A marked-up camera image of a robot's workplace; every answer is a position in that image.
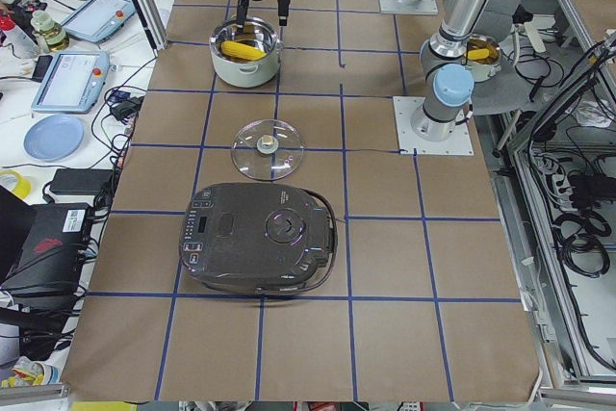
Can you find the teach pendant tablet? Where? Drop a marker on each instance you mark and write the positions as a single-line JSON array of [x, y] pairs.
[[97, 20], [72, 83]]

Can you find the blue plate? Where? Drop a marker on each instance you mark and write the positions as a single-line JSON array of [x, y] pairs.
[[54, 138]]

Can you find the yellow tape roll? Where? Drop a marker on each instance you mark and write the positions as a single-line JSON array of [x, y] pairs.
[[15, 183]]

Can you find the black power brick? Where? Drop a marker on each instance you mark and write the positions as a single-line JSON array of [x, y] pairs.
[[76, 181]]

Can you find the black laptop computer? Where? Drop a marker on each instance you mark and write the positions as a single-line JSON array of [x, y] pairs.
[[43, 246]]

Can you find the black rice cooker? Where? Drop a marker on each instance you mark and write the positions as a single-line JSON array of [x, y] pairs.
[[259, 239]]

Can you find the yellow corn cob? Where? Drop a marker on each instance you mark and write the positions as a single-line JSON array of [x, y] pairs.
[[236, 50]]

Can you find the pale green electric pot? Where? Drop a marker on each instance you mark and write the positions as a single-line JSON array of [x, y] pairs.
[[243, 74]]

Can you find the green tea bottle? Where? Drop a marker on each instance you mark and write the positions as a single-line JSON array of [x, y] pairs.
[[50, 34]]

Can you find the bowl with yellow item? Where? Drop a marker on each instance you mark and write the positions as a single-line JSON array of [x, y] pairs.
[[483, 57]]

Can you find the glass pot lid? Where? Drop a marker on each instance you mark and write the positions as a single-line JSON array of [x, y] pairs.
[[267, 150]]

